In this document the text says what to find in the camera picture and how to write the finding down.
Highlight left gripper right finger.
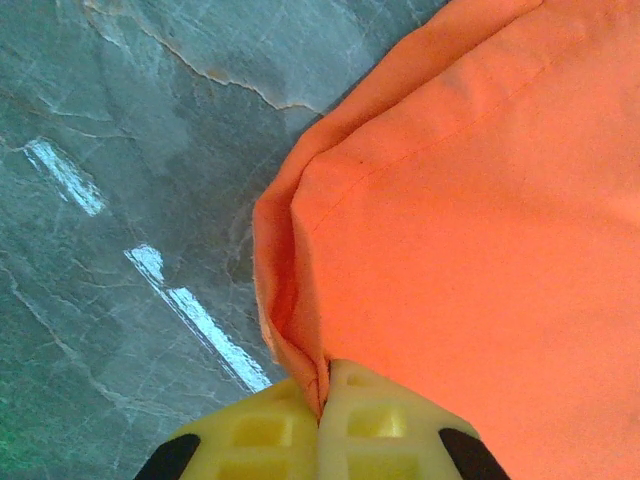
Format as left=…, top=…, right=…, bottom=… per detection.
left=317, top=359, right=512, bottom=480

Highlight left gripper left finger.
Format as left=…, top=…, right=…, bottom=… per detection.
left=132, top=377, right=322, bottom=480

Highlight red-orange shorts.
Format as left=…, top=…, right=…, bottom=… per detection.
left=252, top=0, right=640, bottom=480

